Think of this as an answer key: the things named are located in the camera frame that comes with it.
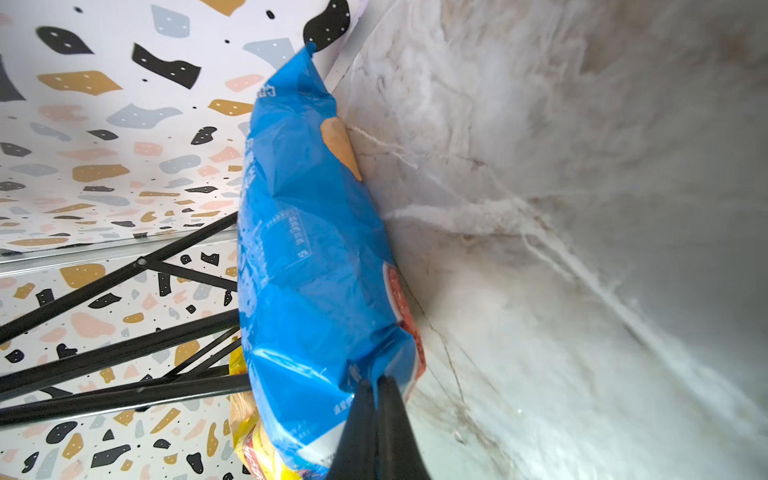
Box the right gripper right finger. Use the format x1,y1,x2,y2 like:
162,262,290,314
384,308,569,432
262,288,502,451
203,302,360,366
377,376,431,480

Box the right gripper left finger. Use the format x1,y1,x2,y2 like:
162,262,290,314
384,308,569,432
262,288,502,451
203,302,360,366
326,380,377,480

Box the yellow potato chips bag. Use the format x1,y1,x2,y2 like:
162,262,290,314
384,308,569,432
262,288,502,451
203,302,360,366
227,344,301,480

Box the blue potato chips bag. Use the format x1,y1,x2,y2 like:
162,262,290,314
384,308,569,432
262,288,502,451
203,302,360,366
230,44,426,479

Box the black perforated music stand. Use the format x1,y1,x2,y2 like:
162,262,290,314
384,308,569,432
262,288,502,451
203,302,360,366
1,214,250,429

